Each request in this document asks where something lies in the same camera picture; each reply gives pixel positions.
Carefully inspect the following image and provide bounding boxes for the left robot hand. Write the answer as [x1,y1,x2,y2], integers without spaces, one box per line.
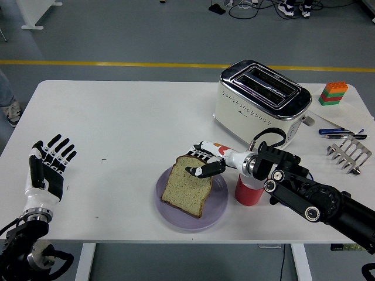
[25,133,77,207]

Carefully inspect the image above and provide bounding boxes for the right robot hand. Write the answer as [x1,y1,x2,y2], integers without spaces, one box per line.
[185,140,250,179]

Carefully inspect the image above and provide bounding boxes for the purple plastic plate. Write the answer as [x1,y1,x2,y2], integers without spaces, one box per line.
[154,166,229,233]

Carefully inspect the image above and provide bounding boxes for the bread slice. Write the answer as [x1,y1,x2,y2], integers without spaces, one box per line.
[160,155,213,220]

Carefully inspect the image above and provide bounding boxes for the white chrome toaster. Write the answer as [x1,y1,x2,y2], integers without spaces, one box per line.
[213,59,316,159]

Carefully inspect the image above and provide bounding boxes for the red enamel mug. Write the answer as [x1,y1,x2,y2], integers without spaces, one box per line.
[234,172,264,207]

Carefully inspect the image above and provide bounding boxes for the person's foot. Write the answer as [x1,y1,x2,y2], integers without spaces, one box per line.
[2,101,23,128]
[277,0,295,18]
[299,0,312,18]

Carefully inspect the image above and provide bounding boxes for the white table leg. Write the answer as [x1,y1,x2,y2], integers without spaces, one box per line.
[74,242,97,281]
[290,242,313,281]

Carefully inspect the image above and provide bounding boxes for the person's leg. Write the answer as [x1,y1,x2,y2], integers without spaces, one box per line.
[0,70,14,108]

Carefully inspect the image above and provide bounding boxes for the blue pen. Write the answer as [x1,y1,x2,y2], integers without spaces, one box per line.
[318,128,355,135]

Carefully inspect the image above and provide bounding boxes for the silver metal toast rack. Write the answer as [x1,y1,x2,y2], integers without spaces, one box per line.
[326,135,372,176]

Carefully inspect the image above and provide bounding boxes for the orange green red brick stack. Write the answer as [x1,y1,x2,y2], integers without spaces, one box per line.
[318,81,349,106]

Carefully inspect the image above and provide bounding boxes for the white paper sheet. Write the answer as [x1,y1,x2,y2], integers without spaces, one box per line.
[307,96,375,132]

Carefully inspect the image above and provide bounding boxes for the black box under table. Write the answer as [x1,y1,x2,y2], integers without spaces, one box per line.
[330,243,367,252]

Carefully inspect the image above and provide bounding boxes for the white desk leg panel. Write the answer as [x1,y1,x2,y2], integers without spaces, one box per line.
[16,0,63,31]

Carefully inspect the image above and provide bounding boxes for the black cable under table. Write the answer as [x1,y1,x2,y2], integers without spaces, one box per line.
[279,244,287,281]

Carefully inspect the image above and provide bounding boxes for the black floor cable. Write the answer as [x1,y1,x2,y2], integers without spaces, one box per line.
[227,0,323,20]

